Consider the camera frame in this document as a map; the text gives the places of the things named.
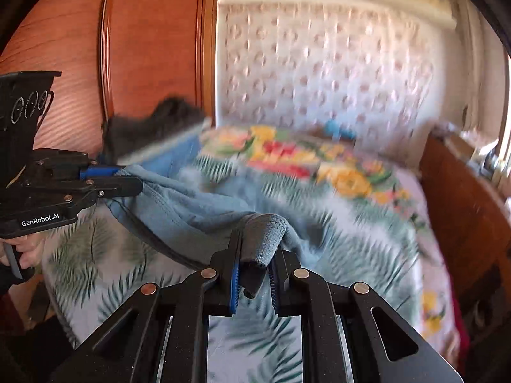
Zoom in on folded black garment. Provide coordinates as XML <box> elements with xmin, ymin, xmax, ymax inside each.
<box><xmin>101</xmin><ymin>96</ymin><xmax>206</xmax><ymax>164</ymax></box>

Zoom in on patterned window drape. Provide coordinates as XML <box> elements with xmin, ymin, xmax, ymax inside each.
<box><xmin>457</xmin><ymin>0</ymin><xmax>484</xmax><ymax>130</ymax></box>

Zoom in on floral leaf-print bed cover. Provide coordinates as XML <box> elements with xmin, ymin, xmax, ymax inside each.
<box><xmin>42</xmin><ymin>125</ymin><xmax>460</xmax><ymax>363</ymax></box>

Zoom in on person's left hand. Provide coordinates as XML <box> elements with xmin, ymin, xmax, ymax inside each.
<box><xmin>0</xmin><ymin>232</ymin><xmax>46</xmax><ymax>270</ymax></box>

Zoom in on wooden cabinet counter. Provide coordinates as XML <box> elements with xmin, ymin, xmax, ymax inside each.
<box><xmin>419</xmin><ymin>135</ymin><xmax>510</xmax><ymax>315</ymax></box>

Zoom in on wood-framed window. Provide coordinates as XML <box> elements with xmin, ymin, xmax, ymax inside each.
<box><xmin>494</xmin><ymin>51</ymin><xmax>510</xmax><ymax>176</ymax></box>

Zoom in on folded light grey garment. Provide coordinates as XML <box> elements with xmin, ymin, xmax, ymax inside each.
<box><xmin>116</xmin><ymin>118</ymin><xmax>212</xmax><ymax>166</ymax></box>

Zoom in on sheer pink-circle curtain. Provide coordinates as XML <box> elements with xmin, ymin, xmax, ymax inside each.
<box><xmin>218</xmin><ymin>2</ymin><xmax>434</xmax><ymax>139</ymax></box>

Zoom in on folded blue denim jeans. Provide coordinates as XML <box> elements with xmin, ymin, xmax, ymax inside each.
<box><xmin>140</xmin><ymin>135</ymin><xmax>201</xmax><ymax>178</ymax></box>

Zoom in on brown louvered wooden wardrobe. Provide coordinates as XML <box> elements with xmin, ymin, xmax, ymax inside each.
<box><xmin>1</xmin><ymin>0</ymin><xmax>204</xmax><ymax>153</ymax></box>

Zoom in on blue toy on headboard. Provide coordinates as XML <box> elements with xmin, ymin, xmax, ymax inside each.
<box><xmin>323</xmin><ymin>119</ymin><xmax>356</xmax><ymax>141</ymax></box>

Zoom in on grey-blue cotton shorts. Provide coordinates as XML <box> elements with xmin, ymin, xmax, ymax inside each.
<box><xmin>106</xmin><ymin>165</ymin><xmax>325</xmax><ymax>297</ymax></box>

